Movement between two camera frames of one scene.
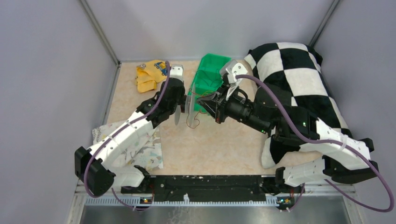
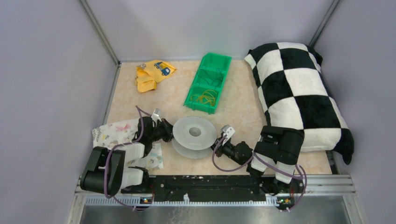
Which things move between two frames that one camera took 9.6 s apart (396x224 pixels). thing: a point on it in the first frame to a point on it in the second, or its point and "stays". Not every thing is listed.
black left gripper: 181,100 to 168,128
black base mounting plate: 211,189 stays
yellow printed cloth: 148,75 stays
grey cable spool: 189,106 to 193,137
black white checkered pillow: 296,69 stays
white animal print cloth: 144,151 stays
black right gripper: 219,112 to 219,148
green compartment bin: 208,79 stays
